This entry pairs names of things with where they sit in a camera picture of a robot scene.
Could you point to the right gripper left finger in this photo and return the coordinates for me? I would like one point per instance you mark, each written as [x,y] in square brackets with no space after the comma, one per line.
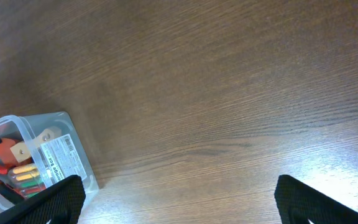
[61,204]

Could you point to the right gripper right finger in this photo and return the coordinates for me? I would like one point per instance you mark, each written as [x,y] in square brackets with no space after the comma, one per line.
[299,203]

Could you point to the clear case of screwdrivers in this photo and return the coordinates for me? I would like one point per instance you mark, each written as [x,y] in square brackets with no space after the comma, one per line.
[26,180]

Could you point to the orange-black needle-nose pliers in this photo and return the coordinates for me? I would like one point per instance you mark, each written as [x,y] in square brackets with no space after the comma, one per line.
[10,194]

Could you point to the orange scraper with wooden handle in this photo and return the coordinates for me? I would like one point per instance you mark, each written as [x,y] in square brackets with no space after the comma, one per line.
[14,152]

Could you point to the clear plastic container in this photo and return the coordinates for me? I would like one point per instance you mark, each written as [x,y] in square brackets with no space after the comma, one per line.
[56,159]

